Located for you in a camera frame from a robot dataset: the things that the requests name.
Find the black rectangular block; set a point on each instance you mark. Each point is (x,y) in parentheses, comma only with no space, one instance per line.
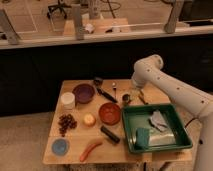
(110,134)

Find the black office chair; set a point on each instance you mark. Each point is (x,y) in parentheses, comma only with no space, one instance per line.
(60,5)

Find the wooden table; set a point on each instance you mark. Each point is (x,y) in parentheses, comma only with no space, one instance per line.
(82,136)

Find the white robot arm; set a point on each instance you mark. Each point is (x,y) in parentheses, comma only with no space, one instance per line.
(195,101)

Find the white cup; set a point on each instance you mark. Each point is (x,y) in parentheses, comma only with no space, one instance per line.
(68,100)

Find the orange toy carrot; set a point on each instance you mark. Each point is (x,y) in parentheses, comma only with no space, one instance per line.
(88,149)

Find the purple bowl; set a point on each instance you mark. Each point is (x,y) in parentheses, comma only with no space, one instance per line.
(84,93)

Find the black handled brush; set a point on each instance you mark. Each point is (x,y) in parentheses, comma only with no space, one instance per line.
(98,83)

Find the bunch of dark grapes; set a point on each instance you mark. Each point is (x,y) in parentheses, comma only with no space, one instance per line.
(65,123)

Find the small dark metal cup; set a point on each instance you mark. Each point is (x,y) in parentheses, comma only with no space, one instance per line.
(126,99)

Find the white object on bench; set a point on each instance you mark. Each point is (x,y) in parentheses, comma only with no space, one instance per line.
(89,28)

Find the green sponge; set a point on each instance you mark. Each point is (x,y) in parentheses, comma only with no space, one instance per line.
(142,138)

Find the red-brown bowl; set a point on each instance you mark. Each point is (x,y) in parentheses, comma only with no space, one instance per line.
(110,113)

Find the green plastic tray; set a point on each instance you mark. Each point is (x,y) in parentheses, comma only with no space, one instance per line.
(135,117)

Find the metal spoon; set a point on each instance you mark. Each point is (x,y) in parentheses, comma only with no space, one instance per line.
(114,89)

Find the yellow round toy fruit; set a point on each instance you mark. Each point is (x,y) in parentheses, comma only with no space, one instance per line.
(89,120)

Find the grey crumpled cloth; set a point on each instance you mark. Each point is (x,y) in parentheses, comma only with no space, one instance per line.
(158,121)

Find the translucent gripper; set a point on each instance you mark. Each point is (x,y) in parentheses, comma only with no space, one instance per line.
(137,93)

